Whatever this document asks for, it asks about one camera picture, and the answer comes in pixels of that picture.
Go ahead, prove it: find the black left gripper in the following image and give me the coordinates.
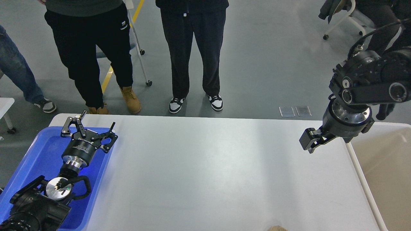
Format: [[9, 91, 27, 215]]
[[60, 110, 118, 168]]

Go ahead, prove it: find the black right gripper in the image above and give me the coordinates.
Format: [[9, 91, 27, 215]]
[[299, 98, 375, 154]]

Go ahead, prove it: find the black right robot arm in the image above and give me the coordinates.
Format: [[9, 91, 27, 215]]
[[299, 36, 410, 153]]

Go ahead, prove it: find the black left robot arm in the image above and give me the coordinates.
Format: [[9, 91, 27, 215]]
[[1, 111, 118, 231]]

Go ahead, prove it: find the right floor plate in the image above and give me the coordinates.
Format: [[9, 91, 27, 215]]
[[295, 106, 312, 117]]

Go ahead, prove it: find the floor plate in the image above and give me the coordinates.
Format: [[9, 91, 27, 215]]
[[295, 106, 312, 117], [279, 106, 295, 117]]

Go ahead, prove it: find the left floor plate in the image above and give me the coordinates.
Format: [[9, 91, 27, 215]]
[[279, 106, 295, 117]]

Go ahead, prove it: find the blue plastic tray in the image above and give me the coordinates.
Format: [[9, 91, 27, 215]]
[[0, 127, 112, 231]]

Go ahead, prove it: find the beige plastic bin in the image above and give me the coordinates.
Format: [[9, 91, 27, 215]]
[[346, 122, 411, 231]]

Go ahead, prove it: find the white rolling chair left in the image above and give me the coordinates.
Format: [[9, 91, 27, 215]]
[[96, 0, 153, 87]]

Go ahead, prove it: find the white rolling chair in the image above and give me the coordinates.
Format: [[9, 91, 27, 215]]
[[319, 0, 376, 40], [96, 0, 153, 87]]

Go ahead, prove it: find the tan object at table edge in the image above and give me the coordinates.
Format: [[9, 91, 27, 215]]
[[267, 226, 288, 231]]

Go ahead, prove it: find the person in blue jeans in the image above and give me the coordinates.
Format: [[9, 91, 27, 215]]
[[0, 26, 57, 114]]

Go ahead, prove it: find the person in tan boots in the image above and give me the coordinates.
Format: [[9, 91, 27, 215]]
[[40, 0, 141, 115]]

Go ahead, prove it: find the white rolling chair right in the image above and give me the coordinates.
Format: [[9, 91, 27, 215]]
[[319, 0, 376, 40]]

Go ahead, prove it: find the person in black-white sneakers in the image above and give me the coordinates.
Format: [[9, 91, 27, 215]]
[[155, 0, 230, 114]]

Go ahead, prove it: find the seated person in black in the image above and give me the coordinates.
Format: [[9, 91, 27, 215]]
[[355, 0, 411, 56]]

